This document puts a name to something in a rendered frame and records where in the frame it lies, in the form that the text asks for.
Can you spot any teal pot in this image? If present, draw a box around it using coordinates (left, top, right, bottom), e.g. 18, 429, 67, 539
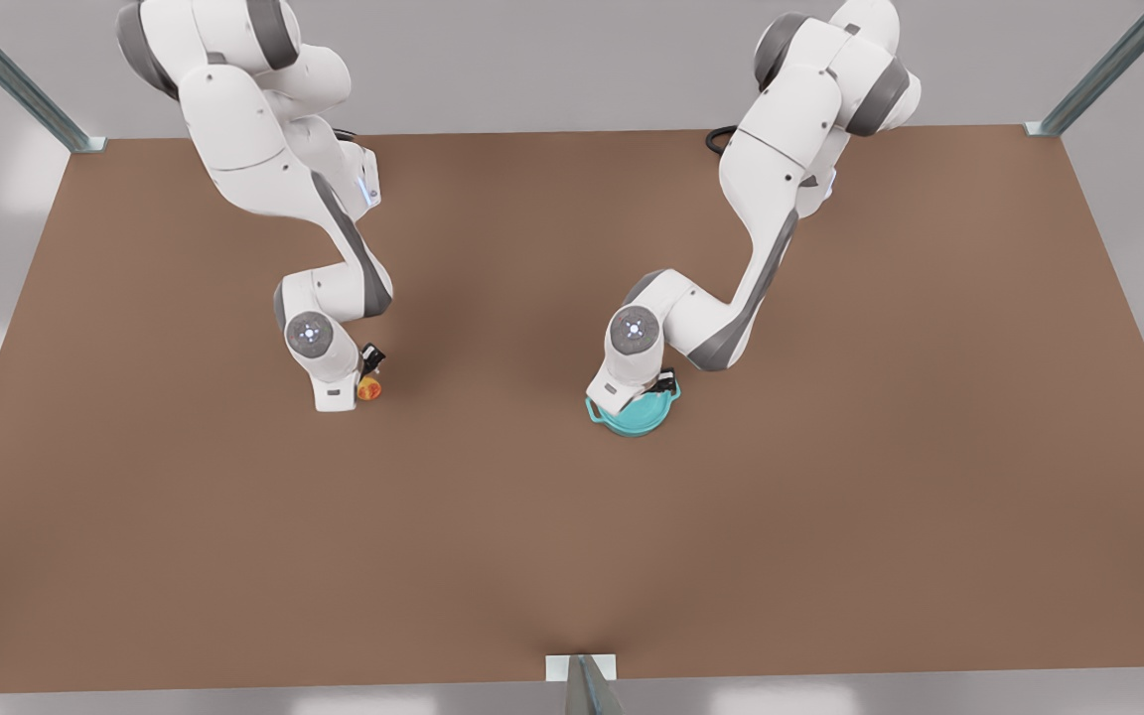
585, 379, 682, 438

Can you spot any silver frame post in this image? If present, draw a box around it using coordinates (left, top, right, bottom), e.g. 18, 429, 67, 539
1025, 0, 1144, 138
545, 653, 625, 715
0, 0, 107, 155

